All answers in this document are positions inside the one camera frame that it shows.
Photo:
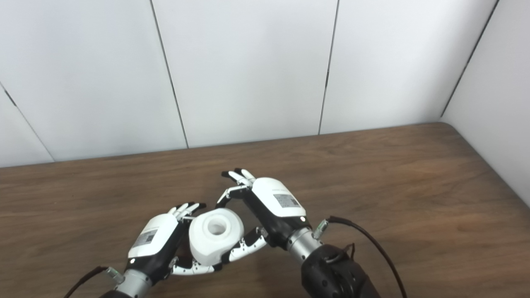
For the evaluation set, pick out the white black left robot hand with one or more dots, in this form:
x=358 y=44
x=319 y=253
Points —
x=155 y=236

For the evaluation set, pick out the round white plastic piece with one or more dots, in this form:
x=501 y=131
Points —
x=211 y=244

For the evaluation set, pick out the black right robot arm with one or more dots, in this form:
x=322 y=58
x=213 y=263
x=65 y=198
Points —
x=331 y=273

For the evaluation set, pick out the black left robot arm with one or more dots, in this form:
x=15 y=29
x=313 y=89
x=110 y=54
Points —
x=130 y=285

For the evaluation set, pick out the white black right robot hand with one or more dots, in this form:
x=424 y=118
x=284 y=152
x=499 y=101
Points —
x=275 y=203

